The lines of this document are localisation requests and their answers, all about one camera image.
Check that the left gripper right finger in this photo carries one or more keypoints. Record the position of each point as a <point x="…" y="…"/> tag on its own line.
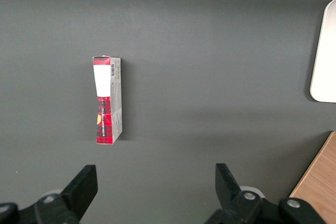
<point x="227" y="187"/>

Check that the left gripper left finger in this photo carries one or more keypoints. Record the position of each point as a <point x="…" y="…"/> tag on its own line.
<point x="78" y="190"/>

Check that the white rectangular tray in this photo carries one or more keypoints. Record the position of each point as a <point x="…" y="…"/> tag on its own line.
<point x="325" y="64"/>

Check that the red plaid cardboard box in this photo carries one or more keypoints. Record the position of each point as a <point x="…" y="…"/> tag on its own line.
<point x="105" y="119"/>

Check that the light wooden board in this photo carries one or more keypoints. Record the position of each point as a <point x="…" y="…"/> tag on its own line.
<point x="320" y="176"/>

